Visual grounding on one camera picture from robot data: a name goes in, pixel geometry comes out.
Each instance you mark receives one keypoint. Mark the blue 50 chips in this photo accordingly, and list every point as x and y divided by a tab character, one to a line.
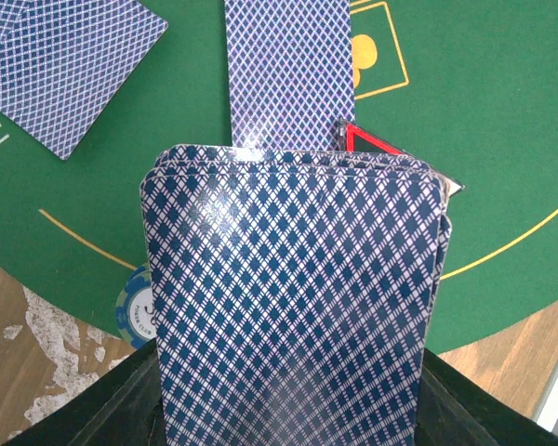
134	313

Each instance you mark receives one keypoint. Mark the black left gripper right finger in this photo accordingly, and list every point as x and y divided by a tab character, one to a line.
452	410

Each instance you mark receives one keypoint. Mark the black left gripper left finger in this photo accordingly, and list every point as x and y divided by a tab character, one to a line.
124	407

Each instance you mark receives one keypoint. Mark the round green poker mat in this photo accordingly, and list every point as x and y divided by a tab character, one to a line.
471	87

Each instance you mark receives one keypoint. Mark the black red triangular all-in button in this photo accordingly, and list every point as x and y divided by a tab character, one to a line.
362	147

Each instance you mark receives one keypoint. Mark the blue playing card deck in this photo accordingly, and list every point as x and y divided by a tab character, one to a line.
292	293

